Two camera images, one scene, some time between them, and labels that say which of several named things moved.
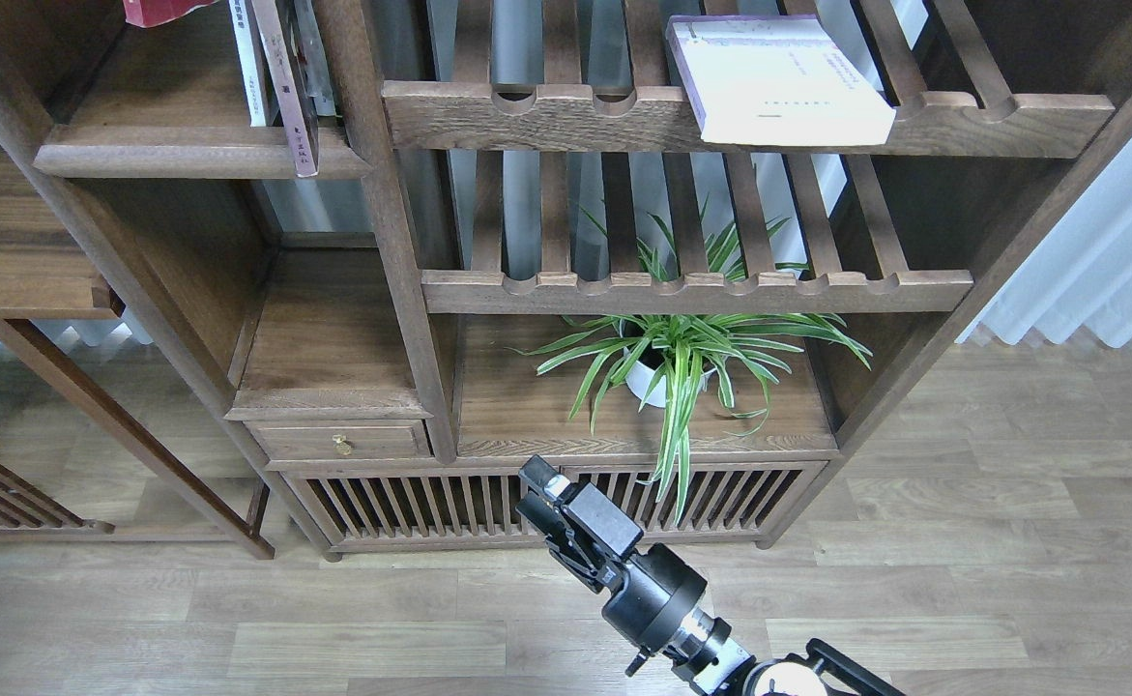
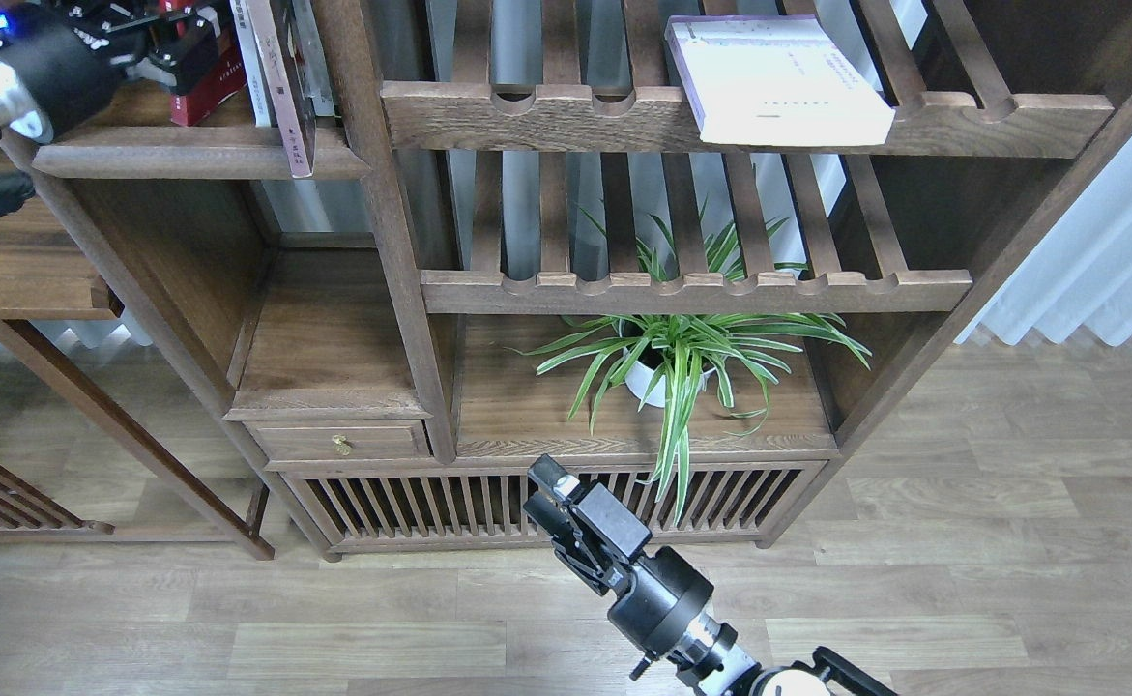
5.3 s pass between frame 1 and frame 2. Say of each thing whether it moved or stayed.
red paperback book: moved
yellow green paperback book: stayed
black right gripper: stayed
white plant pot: stayed
